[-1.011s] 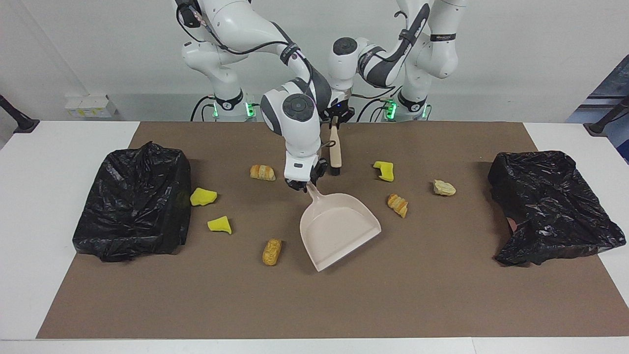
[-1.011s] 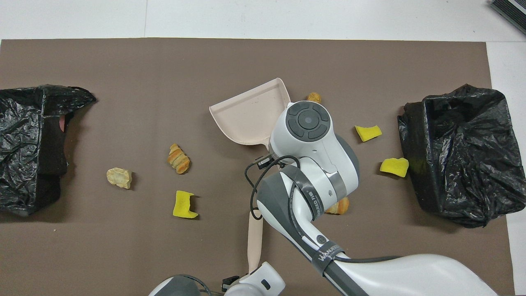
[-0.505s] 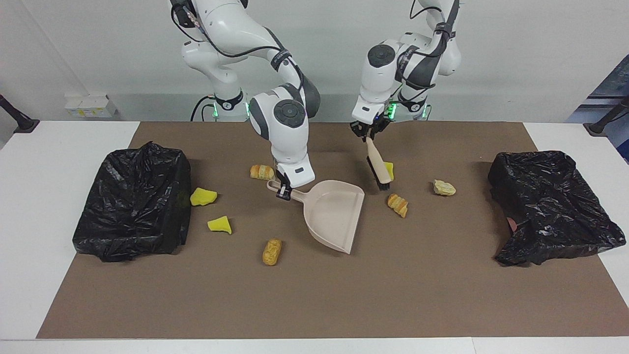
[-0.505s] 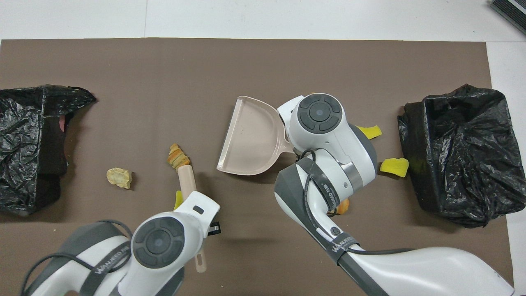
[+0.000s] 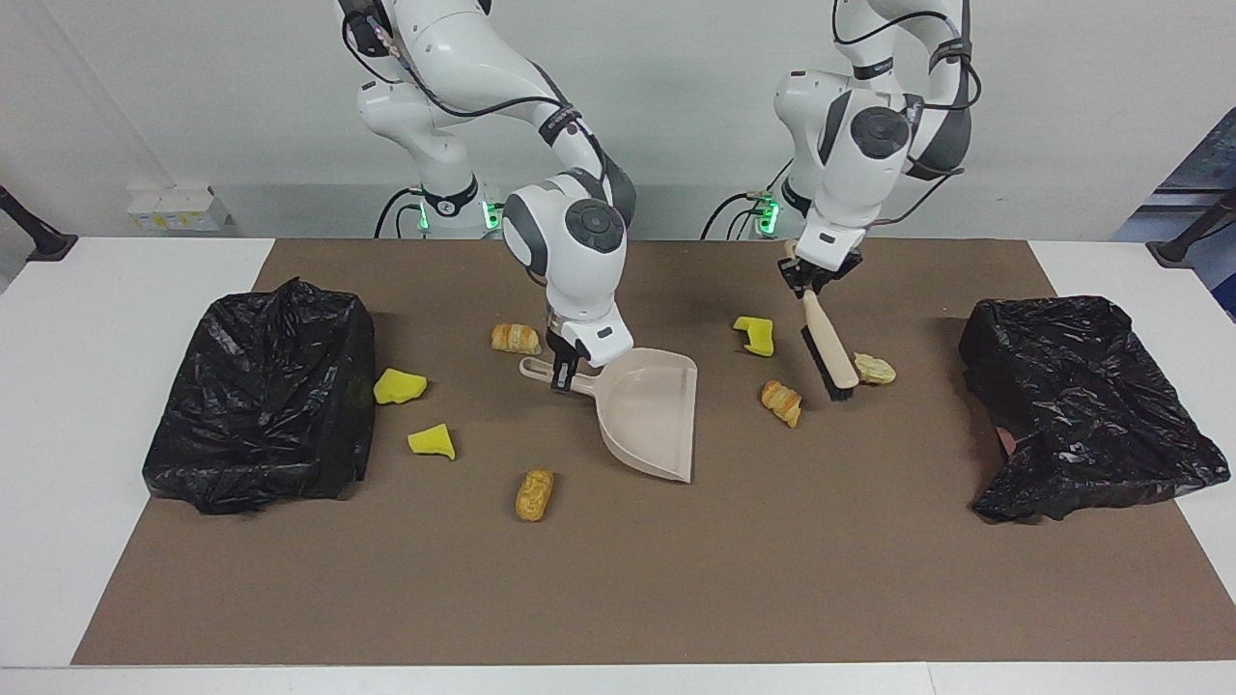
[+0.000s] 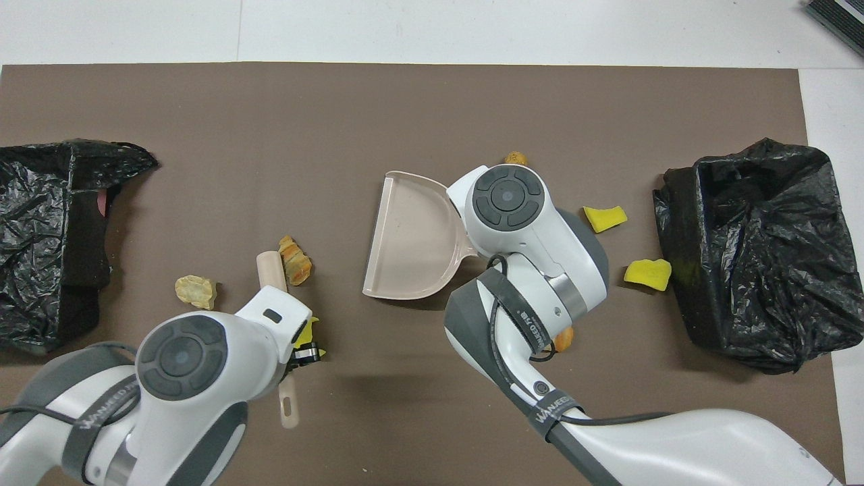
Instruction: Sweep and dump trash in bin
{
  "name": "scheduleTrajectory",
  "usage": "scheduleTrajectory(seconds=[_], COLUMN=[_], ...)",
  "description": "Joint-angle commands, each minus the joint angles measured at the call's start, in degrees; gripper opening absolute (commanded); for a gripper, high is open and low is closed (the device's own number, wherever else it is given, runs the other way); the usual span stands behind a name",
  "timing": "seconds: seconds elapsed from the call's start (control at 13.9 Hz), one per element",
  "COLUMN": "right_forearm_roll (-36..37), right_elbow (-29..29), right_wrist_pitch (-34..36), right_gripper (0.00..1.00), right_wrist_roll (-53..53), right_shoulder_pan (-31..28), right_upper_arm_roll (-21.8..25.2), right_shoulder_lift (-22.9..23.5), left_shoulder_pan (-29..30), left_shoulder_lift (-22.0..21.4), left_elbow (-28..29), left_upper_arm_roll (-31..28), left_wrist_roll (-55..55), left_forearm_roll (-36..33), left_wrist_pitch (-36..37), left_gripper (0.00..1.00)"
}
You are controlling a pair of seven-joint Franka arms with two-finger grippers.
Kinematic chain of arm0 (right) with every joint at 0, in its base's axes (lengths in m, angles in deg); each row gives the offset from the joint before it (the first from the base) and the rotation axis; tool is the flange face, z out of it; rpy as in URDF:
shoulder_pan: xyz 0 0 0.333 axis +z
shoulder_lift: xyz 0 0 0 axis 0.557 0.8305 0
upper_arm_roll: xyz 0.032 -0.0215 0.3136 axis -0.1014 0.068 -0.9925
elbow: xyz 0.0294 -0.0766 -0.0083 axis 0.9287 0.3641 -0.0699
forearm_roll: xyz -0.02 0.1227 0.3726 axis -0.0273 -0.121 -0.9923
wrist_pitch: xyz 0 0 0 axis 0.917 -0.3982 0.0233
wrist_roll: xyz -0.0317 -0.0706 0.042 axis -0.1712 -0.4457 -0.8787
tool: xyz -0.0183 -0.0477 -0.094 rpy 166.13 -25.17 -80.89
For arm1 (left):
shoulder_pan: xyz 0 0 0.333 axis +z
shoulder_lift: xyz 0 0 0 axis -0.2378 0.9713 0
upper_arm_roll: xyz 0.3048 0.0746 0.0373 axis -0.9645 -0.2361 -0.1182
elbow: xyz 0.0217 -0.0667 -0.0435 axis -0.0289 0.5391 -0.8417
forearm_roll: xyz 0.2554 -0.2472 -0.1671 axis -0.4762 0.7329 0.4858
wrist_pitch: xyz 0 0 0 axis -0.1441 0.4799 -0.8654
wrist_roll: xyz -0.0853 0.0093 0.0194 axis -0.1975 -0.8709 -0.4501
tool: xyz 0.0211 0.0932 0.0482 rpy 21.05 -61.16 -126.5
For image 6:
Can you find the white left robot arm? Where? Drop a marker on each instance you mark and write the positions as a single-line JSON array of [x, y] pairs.
[[182, 418]]

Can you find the golden croissant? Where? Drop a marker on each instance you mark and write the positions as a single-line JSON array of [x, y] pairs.
[[565, 339], [295, 260]]

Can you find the beige plastic dustpan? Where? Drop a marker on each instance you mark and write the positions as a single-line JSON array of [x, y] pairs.
[[412, 236]]

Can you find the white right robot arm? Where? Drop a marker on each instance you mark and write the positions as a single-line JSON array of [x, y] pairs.
[[675, 445]]

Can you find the pale bread chunk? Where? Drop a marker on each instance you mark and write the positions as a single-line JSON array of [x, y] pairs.
[[196, 291]]

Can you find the brown oblong bread roll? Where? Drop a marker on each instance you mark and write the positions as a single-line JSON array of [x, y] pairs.
[[516, 158]]

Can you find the black bag lined trash bin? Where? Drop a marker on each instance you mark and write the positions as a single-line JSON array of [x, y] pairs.
[[40, 223], [769, 256]]

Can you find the beige hand brush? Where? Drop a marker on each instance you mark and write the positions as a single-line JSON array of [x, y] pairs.
[[271, 270]]

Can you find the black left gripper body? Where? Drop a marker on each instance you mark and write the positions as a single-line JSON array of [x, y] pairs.
[[308, 354]]

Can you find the yellow sponge piece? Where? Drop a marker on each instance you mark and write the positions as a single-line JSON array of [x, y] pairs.
[[604, 218], [308, 332], [646, 273]]

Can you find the brown table mat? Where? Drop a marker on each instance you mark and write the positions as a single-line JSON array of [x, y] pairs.
[[405, 108]]

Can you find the dark grey striped panel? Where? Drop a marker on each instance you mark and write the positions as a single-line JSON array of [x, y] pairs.
[[840, 20]]

